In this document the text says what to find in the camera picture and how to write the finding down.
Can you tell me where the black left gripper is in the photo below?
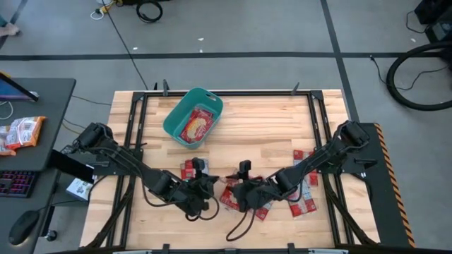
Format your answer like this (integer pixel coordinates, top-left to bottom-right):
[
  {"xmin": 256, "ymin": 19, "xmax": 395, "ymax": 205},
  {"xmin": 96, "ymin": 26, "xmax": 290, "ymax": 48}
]
[{"xmin": 177, "ymin": 175, "xmax": 220, "ymax": 218}]

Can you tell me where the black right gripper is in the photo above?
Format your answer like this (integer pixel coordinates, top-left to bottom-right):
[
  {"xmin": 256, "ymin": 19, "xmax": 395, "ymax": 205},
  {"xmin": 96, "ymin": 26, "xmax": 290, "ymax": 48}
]
[{"xmin": 225, "ymin": 171, "xmax": 275, "ymax": 212}]

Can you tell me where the teal plastic basket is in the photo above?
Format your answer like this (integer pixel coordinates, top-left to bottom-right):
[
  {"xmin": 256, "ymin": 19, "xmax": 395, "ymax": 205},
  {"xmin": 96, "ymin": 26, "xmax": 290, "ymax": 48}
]
[{"xmin": 162, "ymin": 87, "xmax": 225, "ymax": 150}]

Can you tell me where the white printed booklet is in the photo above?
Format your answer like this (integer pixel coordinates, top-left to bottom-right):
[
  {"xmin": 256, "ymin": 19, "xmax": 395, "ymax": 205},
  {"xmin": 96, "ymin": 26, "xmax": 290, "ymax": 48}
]
[{"xmin": 66, "ymin": 177, "xmax": 93, "ymax": 202}]

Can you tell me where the black platform with hazard stripe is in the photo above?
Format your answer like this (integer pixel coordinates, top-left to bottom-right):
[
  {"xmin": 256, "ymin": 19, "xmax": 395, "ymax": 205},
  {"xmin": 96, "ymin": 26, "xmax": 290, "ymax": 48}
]
[{"xmin": 351, "ymin": 122, "xmax": 416, "ymax": 248}]

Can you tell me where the black box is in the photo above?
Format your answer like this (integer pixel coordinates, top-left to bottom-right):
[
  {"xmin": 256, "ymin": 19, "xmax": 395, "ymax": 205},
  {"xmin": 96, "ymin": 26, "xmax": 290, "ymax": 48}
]
[{"xmin": 48, "ymin": 149, "xmax": 95, "ymax": 183}]

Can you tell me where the black desk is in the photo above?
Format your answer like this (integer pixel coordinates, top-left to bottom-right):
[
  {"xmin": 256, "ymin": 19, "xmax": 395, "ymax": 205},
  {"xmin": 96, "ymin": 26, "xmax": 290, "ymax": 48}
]
[{"xmin": 0, "ymin": 77, "xmax": 77, "ymax": 254}]

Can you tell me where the black computer mouse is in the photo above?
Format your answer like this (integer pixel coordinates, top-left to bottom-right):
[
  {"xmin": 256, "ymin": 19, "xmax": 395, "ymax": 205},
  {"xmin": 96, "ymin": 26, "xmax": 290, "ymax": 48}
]
[{"xmin": 8, "ymin": 210, "xmax": 40, "ymax": 246}]

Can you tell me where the black backlit keyboard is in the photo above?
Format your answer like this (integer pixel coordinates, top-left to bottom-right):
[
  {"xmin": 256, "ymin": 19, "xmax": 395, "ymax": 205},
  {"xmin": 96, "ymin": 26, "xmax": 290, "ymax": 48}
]
[{"xmin": 0, "ymin": 170, "xmax": 38, "ymax": 198}]

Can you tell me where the orange snack bag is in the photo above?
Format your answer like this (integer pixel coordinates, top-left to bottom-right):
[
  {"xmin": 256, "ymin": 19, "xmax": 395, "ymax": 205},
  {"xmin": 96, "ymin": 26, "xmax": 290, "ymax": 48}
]
[
  {"xmin": 5, "ymin": 116, "xmax": 47, "ymax": 151},
  {"xmin": 0, "ymin": 125, "xmax": 18, "ymax": 157}
]

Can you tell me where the computer monitor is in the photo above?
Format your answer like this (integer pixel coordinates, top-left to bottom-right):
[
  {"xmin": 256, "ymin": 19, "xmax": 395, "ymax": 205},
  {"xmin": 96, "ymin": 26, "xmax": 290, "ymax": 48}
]
[{"xmin": 0, "ymin": 70, "xmax": 40, "ymax": 103}]

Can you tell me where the person's foot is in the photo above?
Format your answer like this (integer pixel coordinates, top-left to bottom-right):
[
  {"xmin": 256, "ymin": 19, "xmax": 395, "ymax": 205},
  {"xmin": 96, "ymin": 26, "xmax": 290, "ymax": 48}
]
[{"xmin": 0, "ymin": 23, "xmax": 21, "ymax": 38}]

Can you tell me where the black equipment case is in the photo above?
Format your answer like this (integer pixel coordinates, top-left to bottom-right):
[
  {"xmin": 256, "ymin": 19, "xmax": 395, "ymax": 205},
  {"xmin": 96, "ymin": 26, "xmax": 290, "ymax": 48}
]
[{"xmin": 413, "ymin": 0, "xmax": 452, "ymax": 44}]

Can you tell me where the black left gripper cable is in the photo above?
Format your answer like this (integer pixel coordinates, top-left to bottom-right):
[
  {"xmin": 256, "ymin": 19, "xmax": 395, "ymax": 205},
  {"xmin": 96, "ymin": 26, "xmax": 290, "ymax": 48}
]
[{"xmin": 141, "ymin": 183, "xmax": 220, "ymax": 222}]

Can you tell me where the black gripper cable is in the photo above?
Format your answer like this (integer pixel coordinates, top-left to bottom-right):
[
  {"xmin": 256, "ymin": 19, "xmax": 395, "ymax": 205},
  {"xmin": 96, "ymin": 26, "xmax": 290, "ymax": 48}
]
[
  {"xmin": 225, "ymin": 210, "xmax": 256, "ymax": 243},
  {"xmin": 141, "ymin": 183, "xmax": 220, "ymax": 222}
]

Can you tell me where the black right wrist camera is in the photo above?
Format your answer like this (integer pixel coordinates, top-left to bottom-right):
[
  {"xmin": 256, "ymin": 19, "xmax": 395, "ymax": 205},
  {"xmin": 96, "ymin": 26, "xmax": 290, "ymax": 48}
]
[{"xmin": 239, "ymin": 159, "xmax": 252, "ymax": 181}]

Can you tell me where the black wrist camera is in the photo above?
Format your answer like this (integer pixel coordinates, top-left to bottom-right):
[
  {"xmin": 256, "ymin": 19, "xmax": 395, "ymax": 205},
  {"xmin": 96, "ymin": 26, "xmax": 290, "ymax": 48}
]
[
  {"xmin": 239, "ymin": 159, "xmax": 252, "ymax": 181},
  {"xmin": 192, "ymin": 157, "xmax": 207, "ymax": 178}
]

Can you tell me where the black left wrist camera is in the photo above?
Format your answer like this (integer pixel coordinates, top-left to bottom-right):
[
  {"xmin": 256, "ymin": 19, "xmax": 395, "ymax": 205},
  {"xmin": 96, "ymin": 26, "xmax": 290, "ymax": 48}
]
[{"xmin": 192, "ymin": 157, "xmax": 207, "ymax": 178}]

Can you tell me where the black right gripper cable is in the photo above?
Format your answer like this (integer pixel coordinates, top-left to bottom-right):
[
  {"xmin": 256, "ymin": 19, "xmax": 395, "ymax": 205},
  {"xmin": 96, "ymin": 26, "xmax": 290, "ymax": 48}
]
[{"xmin": 225, "ymin": 210, "xmax": 256, "ymax": 243}]

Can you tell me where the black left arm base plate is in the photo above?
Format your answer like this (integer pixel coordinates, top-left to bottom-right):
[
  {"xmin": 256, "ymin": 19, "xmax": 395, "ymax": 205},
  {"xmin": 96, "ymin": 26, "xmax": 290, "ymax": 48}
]
[{"xmin": 92, "ymin": 147, "xmax": 143, "ymax": 176}]

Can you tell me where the black aluminium table frame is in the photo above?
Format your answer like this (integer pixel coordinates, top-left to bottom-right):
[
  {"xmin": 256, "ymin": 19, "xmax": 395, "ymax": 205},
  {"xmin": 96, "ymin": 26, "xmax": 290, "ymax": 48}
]
[{"xmin": 84, "ymin": 90, "xmax": 379, "ymax": 254}]

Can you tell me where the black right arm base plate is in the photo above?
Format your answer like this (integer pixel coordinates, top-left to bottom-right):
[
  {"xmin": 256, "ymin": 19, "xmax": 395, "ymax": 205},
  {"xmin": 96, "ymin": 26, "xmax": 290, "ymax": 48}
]
[{"xmin": 315, "ymin": 146, "xmax": 378, "ymax": 174}]

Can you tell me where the long black floor cable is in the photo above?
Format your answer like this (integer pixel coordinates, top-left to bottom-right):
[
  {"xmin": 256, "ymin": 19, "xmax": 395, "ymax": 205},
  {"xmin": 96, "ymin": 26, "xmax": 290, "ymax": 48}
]
[{"xmin": 101, "ymin": 0, "xmax": 150, "ymax": 91}]

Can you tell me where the coiled black cable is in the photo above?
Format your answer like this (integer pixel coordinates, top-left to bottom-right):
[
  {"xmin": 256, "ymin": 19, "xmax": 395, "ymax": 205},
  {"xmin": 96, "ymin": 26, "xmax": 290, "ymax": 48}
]
[{"xmin": 136, "ymin": 0, "xmax": 164, "ymax": 24}]

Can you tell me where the thick black hose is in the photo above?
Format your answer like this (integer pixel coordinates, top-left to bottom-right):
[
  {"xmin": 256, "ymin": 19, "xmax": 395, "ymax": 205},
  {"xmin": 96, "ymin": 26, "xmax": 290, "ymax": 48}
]
[{"xmin": 386, "ymin": 41, "xmax": 452, "ymax": 112}]

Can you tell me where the thin black floor cable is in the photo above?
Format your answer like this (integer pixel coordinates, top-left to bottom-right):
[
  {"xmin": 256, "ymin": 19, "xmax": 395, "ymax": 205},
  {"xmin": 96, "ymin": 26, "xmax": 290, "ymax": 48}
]
[{"xmin": 369, "ymin": 54, "xmax": 449, "ymax": 92}]

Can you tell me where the white desk cable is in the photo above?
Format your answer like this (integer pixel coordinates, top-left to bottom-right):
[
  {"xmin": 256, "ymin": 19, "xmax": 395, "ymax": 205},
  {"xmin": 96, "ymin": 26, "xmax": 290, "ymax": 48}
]
[{"xmin": 0, "ymin": 101, "xmax": 14, "ymax": 121}]

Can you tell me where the white cable with yellow plug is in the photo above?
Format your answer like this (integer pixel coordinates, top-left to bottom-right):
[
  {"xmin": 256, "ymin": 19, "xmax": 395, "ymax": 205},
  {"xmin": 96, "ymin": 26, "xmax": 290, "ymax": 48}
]
[{"xmin": 90, "ymin": 0, "xmax": 123, "ymax": 21}]

